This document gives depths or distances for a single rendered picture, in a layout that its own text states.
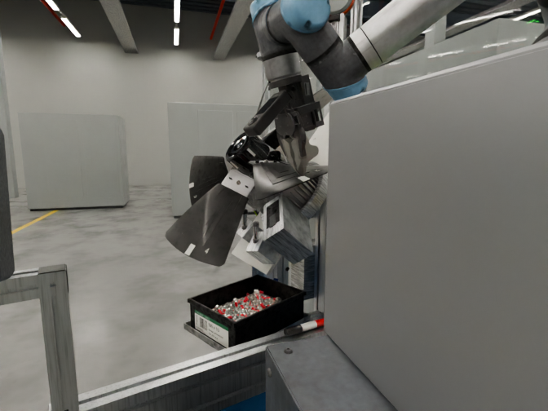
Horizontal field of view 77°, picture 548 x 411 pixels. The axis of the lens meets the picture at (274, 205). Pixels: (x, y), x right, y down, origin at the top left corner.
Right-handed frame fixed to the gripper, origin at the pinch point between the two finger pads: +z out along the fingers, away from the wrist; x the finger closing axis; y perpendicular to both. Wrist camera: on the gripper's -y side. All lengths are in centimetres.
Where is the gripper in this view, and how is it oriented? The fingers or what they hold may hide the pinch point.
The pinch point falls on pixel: (298, 171)
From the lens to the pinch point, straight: 78.9
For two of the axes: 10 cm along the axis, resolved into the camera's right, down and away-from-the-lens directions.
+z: 2.5, 9.2, 3.0
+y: 8.2, -3.7, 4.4
